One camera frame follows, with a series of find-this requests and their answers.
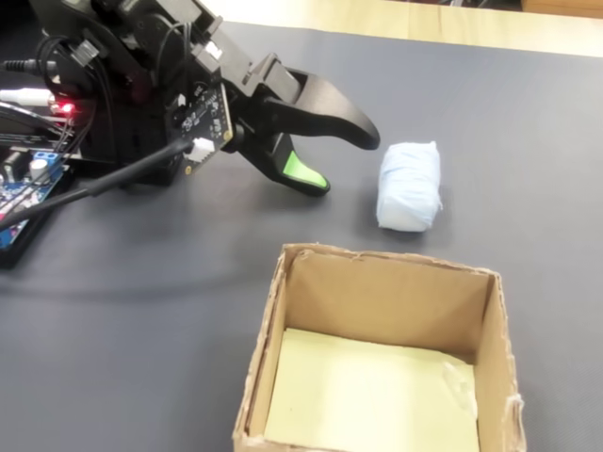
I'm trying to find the black power plug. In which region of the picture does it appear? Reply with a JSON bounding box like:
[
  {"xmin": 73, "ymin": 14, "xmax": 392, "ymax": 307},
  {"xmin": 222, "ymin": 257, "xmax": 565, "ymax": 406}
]
[{"xmin": 0, "ymin": 57, "xmax": 54, "ymax": 77}]

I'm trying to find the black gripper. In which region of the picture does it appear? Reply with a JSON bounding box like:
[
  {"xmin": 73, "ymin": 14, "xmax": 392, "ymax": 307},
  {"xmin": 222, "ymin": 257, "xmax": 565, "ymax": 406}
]
[{"xmin": 187, "ymin": 0, "xmax": 382, "ymax": 199}]

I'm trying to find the blue USB circuit board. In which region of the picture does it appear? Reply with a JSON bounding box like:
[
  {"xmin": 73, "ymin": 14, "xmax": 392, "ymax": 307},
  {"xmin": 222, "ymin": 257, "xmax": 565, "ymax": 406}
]
[{"xmin": 0, "ymin": 148, "xmax": 79, "ymax": 270}]

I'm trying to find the open cardboard box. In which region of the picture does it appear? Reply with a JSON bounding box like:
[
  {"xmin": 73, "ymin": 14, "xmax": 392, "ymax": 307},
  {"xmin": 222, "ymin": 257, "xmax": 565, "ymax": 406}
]
[{"xmin": 231, "ymin": 242, "xmax": 528, "ymax": 452}]

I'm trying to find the white power cable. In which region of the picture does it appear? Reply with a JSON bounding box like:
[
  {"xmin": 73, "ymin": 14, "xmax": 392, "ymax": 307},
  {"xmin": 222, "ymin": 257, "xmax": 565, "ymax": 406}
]
[{"xmin": 0, "ymin": 88, "xmax": 57, "ymax": 107}]

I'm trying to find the motor controller circuit board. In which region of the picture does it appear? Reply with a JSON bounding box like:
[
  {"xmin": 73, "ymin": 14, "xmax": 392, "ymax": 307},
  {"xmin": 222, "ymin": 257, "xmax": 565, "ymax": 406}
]
[{"xmin": 45, "ymin": 92, "xmax": 80, "ymax": 124}]

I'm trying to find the thick black camera cable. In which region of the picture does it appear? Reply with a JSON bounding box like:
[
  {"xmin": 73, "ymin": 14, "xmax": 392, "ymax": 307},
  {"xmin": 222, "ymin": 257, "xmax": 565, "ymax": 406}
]
[{"xmin": 0, "ymin": 139, "xmax": 199, "ymax": 232}]

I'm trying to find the black camera circuit board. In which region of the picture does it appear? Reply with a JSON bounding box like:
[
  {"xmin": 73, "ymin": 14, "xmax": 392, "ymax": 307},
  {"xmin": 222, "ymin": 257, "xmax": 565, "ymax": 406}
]
[{"xmin": 164, "ymin": 84, "xmax": 236, "ymax": 178}]

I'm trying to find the pale blue block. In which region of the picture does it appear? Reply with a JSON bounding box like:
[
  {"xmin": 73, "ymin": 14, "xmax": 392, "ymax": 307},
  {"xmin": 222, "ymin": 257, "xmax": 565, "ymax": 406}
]
[{"xmin": 375, "ymin": 139, "xmax": 444, "ymax": 234}]

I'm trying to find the dark grey table mat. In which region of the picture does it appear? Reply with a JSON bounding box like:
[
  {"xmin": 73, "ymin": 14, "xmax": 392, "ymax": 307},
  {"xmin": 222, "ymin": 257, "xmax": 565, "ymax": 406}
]
[{"xmin": 0, "ymin": 21, "xmax": 603, "ymax": 452}]

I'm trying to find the yellow paper sheet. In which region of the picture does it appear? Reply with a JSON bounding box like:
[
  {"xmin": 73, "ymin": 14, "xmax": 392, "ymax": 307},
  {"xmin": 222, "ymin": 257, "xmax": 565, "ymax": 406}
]
[{"xmin": 262, "ymin": 328, "xmax": 481, "ymax": 452}]

